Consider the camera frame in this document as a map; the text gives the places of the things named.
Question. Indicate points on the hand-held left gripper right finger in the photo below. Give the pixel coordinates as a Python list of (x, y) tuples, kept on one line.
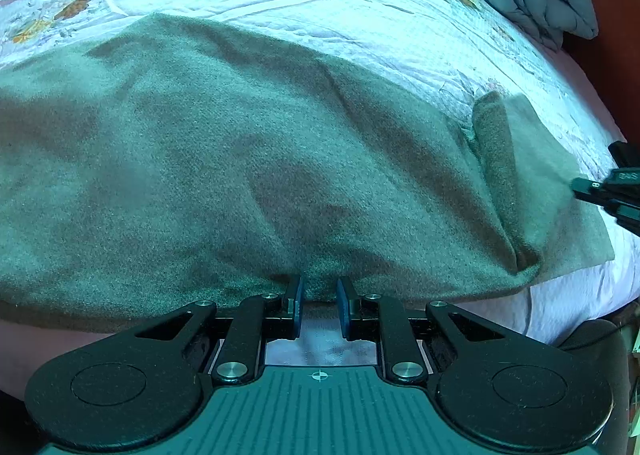
[(345, 307)]

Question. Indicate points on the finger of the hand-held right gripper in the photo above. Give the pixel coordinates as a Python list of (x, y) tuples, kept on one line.
[(587, 187)]

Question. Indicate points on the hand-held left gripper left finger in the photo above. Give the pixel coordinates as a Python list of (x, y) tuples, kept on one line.
[(295, 305)]

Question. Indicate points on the grey-green fleece pants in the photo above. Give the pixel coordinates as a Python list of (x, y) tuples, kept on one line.
[(240, 170)]

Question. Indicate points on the red headboard with white trim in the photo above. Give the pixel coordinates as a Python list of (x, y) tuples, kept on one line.
[(612, 35)]

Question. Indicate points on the bed with floral sheet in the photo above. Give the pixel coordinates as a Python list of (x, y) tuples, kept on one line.
[(350, 0)]

